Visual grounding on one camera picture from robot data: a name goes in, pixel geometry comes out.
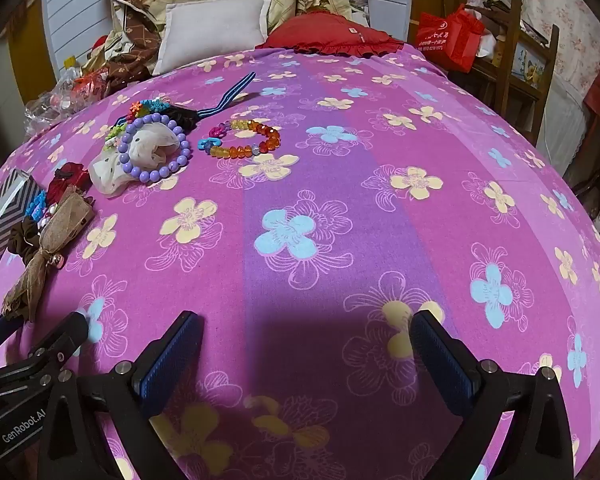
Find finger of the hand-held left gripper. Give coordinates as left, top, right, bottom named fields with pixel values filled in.
left=27, top=311, right=90, bottom=361
left=0, top=316, right=26, bottom=356

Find white lace cloth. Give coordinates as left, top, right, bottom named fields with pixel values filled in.
left=535, top=75, right=588, bottom=161

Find orange and yellow bead bracelet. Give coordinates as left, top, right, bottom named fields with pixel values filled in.
left=197, top=119, right=282, bottom=160

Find blue striped headband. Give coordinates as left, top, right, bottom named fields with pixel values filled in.
left=115, top=72, right=257, bottom=126

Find red bow hair clip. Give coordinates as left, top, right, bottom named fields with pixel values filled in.
left=47, top=161, right=91, bottom=201

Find cream dotted scrunchie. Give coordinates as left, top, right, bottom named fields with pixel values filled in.
left=89, top=122, right=181, bottom=196

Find floral curtain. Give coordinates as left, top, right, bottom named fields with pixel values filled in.
left=522, top=0, right=600, bottom=86

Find brown floral quilt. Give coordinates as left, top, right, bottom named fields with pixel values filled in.
left=82, top=0, right=161, bottom=96

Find pink floral bedsheet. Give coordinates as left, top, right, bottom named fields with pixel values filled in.
left=0, top=42, right=600, bottom=480

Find clear plastic bags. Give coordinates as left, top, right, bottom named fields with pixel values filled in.
left=25, top=55, right=111, bottom=126

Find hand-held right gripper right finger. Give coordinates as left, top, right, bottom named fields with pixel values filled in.
left=410, top=310, right=588, bottom=480

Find blue bead bracelet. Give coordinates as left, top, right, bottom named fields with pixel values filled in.
left=22, top=191, right=48, bottom=221

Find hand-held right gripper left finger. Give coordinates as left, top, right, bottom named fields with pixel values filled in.
left=37, top=310, right=204, bottom=480

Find red frilled pillow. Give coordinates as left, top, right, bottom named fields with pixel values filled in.
left=255, top=10, right=406, bottom=56

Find brown scrunchie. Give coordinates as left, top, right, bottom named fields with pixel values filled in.
left=9, top=220, right=41, bottom=261

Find beige ribbon bow hair clip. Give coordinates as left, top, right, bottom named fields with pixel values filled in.
left=1, top=192, right=97, bottom=323

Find black headband with colourful flowers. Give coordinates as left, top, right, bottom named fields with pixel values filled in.
left=102, top=101, right=201, bottom=148

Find purple bead bracelet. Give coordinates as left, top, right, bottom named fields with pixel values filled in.
left=119, top=112, right=192, bottom=183

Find white pillow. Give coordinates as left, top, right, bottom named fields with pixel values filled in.
left=152, top=0, right=275, bottom=76

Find red shopping bag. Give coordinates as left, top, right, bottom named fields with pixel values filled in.
left=416, top=4, right=486, bottom=73

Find wooden chair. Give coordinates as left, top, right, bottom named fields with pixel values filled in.
left=472, top=0, right=561, bottom=148

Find striped white box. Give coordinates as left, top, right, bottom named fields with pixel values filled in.
left=0, top=167, right=36, bottom=281

